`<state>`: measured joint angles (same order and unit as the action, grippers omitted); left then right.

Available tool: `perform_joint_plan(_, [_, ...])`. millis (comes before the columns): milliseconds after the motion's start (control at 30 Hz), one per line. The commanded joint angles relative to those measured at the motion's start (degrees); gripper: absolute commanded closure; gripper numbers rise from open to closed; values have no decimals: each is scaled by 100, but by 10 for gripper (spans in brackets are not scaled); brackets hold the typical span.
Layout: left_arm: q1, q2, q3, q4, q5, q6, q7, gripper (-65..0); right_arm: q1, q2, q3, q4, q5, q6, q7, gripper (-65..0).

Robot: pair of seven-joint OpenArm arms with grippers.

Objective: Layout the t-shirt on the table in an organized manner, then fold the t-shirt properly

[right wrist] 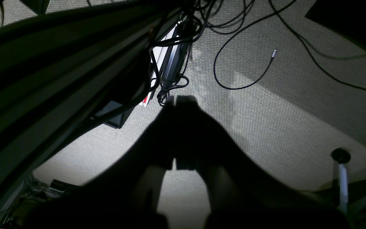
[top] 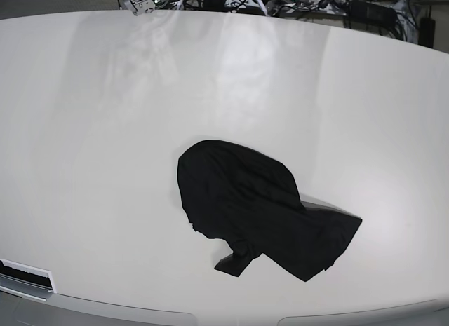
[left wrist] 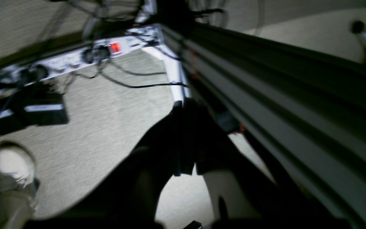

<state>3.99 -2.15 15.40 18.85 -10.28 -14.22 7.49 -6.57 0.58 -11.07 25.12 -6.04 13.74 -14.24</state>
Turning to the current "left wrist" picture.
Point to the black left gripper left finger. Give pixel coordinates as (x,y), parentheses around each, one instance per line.
(128,197)

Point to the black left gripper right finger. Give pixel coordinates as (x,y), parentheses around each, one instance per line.
(242,195)

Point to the white shoe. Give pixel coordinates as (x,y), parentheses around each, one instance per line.
(17,169)

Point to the black power adapter brick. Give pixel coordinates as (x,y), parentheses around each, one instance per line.
(40,109)

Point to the white table leg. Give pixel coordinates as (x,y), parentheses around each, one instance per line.
(173,69)

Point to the white power strip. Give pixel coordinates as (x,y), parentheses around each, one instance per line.
(64,60)

